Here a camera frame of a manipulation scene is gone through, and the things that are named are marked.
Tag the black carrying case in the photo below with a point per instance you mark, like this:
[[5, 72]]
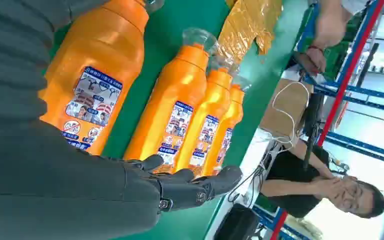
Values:
[[236, 223]]

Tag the brown cardboard box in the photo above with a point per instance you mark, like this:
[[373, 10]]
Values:
[[284, 109]]

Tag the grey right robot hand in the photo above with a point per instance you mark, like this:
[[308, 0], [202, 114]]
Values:
[[62, 192]]

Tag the yellow plastic sheet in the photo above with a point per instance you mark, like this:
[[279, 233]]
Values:
[[245, 23]]

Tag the blue and red metal rack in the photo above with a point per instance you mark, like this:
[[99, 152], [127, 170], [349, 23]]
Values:
[[354, 56]]

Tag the green table mat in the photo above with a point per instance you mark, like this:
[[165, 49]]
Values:
[[261, 66]]

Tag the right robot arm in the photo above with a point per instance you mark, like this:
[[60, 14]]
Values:
[[10, 59]]

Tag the person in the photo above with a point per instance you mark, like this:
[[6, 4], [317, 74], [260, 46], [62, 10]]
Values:
[[291, 179], [331, 26]]

